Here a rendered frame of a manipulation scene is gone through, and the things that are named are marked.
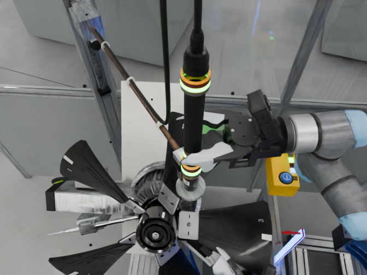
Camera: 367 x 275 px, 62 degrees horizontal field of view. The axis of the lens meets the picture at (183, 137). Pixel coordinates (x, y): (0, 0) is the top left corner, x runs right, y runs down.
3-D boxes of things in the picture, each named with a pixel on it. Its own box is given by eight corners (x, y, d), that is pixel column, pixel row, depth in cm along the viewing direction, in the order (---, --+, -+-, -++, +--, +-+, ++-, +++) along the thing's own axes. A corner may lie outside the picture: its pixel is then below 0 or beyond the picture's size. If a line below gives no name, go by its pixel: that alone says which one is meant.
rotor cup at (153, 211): (133, 200, 100) (123, 221, 87) (175, 190, 98) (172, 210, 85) (146, 238, 103) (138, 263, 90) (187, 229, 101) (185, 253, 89)
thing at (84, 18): (74, 27, 101) (66, 3, 94) (94, 21, 103) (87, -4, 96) (85, 44, 96) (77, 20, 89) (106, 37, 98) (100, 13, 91)
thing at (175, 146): (90, 31, 94) (89, 28, 93) (95, 30, 94) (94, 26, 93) (179, 159, 67) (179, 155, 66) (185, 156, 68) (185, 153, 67)
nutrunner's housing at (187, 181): (179, 189, 75) (175, 27, 38) (193, 182, 76) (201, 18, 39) (187, 202, 73) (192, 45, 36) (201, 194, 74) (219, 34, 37)
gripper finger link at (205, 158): (188, 187, 56) (231, 166, 58) (189, 171, 51) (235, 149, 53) (181, 173, 57) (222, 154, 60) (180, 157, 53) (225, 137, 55)
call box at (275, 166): (264, 162, 132) (269, 149, 124) (287, 164, 132) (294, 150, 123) (267, 197, 123) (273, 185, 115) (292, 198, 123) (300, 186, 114)
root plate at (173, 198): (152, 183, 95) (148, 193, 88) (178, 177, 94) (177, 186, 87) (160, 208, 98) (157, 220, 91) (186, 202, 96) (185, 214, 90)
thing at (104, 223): (143, 217, 104) (49, 235, 108) (142, 211, 104) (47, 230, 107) (142, 221, 102) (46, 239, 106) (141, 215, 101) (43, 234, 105)
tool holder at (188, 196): (166, 177, 74) (164, 155, 66) (190, 163, 76) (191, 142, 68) (185, 206, 70) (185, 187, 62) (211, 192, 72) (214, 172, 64)
